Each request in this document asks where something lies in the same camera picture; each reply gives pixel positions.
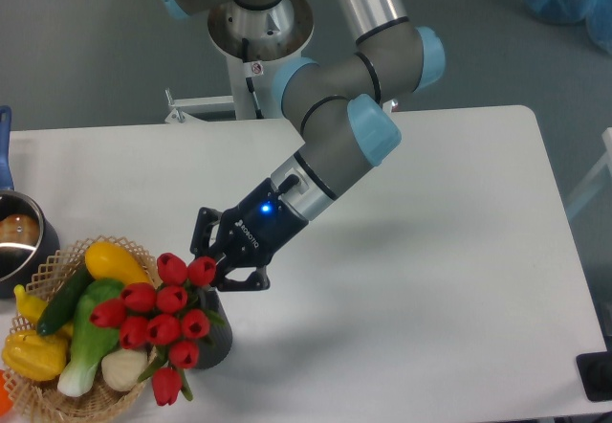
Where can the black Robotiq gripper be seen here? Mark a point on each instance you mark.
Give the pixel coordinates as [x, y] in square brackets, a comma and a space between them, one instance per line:
[249, 235]

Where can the red tulip bouquet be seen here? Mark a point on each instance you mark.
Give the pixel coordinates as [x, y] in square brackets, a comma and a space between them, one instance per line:
[166, 320]

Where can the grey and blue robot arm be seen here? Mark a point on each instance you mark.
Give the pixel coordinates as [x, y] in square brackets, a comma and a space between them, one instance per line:
[337, 110]

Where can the dark grey ribbed vase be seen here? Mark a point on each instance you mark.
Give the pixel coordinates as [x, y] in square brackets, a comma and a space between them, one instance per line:
[215, 347]

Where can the yellow squash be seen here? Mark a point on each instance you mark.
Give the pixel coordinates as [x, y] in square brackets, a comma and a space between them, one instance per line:
[104, 259]

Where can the white garlic bulb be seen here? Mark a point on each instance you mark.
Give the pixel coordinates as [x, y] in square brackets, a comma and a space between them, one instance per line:
[122, 368]

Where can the green bok choy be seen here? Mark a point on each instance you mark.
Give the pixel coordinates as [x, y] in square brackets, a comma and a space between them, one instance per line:
[90, 343]

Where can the dark green cucumber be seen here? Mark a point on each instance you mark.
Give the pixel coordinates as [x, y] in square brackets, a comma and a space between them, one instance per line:
[62, 307]

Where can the small yellow gourd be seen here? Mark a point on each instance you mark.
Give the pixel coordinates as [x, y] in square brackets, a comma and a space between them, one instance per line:
[28, 306]

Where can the yellow bell pepper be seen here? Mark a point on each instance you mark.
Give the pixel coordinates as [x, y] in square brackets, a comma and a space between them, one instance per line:
[38, 358]

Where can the orange fruit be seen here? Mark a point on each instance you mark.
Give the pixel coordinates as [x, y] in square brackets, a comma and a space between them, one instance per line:
[5, 400]

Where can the black device at table edge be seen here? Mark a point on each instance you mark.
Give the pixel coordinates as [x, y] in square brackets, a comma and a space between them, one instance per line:
[595, 374]

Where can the blue handled saucepan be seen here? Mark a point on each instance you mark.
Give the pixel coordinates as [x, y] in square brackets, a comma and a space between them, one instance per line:
[27, 237]

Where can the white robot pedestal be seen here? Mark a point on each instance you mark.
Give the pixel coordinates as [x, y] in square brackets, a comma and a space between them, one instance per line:
[260, 37]

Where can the white frame at right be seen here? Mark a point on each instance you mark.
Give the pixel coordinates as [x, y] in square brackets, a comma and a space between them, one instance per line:
[592, 183]

